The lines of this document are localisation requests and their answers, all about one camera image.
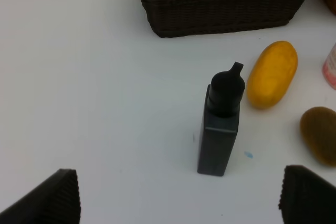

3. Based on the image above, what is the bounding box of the yellow mango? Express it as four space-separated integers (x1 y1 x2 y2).
246 41 298 109

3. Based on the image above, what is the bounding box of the dark green pump bottle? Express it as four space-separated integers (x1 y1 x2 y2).
197 62 245 177

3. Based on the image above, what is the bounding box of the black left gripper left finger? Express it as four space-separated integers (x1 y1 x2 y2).
1 169 81 224

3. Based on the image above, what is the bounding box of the brown kiwi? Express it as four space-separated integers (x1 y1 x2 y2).
300 106 335 167

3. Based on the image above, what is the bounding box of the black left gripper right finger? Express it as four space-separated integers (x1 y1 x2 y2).
278 165 335 223

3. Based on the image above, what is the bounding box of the pink spray bottle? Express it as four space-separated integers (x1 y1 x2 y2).
322 44 336 89

